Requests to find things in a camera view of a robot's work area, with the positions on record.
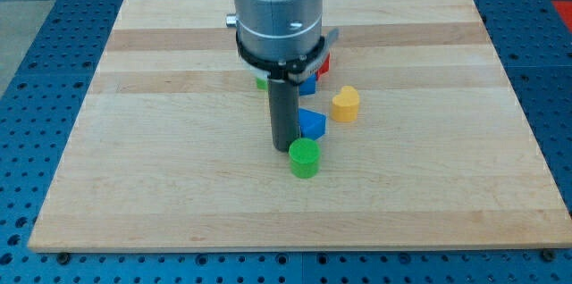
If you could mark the yellow heart block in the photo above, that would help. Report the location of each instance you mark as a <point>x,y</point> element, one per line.
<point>345,105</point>

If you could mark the red block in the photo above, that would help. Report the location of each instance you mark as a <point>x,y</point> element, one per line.
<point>325,67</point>

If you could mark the black clamp ring mount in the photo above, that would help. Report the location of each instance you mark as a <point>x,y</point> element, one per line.
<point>296,70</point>

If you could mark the blue cube block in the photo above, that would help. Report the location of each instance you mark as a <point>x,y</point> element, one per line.
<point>308,87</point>

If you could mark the green block behind arm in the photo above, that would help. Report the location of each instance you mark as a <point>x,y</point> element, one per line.
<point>261,84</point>

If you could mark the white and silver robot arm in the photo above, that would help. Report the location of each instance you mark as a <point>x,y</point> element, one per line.
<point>281,42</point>

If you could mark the green cylinder block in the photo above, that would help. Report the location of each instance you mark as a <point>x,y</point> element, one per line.
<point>305,155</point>

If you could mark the blue triangle block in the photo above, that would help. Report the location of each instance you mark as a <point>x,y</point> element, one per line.
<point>312,124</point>

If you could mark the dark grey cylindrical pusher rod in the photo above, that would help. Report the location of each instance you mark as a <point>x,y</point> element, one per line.
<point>284,110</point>

